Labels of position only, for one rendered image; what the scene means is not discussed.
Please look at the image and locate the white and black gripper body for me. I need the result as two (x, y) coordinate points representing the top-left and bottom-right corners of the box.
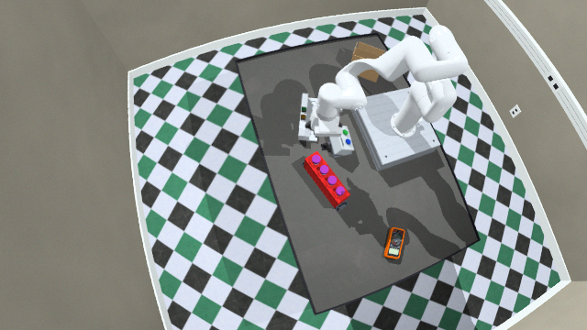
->
(310, 107), (339, 130)

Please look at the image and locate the orange digital multimeter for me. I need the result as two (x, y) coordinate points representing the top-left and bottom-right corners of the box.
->
(384, 227), (405, 259)

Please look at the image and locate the brown cardboard box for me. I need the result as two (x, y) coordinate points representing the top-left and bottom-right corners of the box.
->
(351, 42), (384, 82)

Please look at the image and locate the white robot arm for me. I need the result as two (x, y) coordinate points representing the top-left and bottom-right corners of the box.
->
(314, 25), (468, 138)

